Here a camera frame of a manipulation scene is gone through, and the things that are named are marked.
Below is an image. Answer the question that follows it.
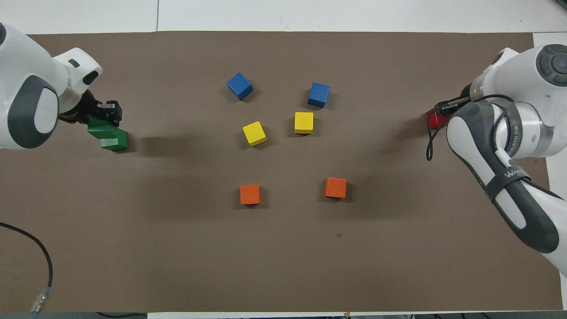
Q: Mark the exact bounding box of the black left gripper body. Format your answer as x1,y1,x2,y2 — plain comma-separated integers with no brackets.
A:
58,91,103,124

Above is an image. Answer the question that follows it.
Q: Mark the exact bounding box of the red wooden block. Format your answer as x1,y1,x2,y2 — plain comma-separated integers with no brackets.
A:
426,109,453,129

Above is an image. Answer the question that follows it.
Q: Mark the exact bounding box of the green wooden block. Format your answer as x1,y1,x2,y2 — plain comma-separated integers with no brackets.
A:
87,116,119,140
100,129,129,152

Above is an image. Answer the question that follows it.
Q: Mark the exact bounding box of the blue wooden block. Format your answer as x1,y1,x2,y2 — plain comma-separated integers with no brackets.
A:
227,72,254,101
307,82,331,109

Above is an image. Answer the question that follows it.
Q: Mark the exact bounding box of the orange wooden block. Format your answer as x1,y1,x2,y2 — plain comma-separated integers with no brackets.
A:
240,184,261,206
324,177,347,199

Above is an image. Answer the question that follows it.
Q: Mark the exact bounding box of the yellow wooden block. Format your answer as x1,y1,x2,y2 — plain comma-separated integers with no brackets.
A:
242,121,268,147
294,112,315,135

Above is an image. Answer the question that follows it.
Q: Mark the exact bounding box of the brown table mat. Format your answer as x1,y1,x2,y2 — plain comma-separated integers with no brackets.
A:
0,30,563,313

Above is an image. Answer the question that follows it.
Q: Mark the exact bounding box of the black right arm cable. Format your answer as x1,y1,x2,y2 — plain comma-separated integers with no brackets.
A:
425,94,514,162

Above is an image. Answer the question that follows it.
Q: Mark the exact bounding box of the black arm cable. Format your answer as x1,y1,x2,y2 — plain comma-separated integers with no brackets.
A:
425,94,514,162
0,222,54,315

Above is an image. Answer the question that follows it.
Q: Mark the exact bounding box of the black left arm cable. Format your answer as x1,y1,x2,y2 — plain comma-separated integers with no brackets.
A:
0,222,54,315

